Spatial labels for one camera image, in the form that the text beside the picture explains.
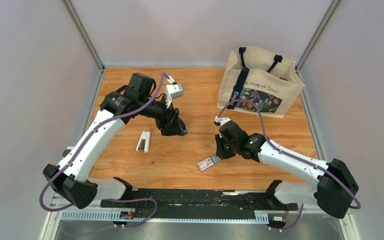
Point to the beige floral tote bag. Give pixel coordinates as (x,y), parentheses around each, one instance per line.
(259,81)

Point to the red white staple box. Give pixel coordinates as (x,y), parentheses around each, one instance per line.
(208,162)

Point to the aluminium frame rail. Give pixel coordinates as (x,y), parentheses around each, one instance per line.
(118,216)

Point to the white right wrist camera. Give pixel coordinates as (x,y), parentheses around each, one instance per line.
(221,120)

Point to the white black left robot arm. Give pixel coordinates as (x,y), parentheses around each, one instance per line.
(142,96)

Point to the white stapler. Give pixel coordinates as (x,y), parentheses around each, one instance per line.
(143,144)

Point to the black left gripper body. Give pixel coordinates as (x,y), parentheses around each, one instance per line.
(158,110)

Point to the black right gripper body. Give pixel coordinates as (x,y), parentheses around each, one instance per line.
(234,146)

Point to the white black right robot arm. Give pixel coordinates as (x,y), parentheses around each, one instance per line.
(328,184)

